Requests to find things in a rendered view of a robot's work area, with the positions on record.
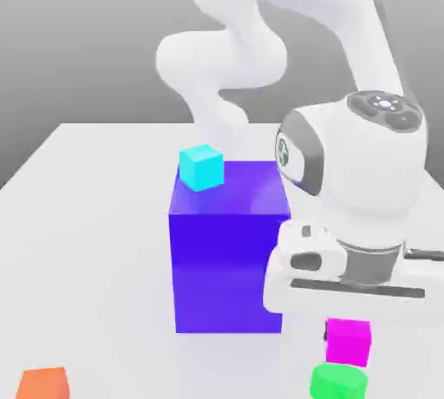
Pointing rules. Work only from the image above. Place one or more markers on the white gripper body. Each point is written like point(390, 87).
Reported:
point(312, 298)

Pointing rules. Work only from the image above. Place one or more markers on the small magenta cube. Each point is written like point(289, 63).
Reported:
point(348, 341)

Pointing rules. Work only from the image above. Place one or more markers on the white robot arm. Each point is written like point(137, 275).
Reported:
point(364, 170)

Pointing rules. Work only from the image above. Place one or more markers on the small green cube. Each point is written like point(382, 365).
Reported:
point(337, 382)

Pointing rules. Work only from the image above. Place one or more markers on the small cyan cube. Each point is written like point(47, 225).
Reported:
point(201, 168)

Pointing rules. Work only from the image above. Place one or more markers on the small orange cube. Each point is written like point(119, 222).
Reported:
point(43, 383)

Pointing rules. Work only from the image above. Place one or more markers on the large blue box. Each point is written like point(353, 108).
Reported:
point(225, 267)

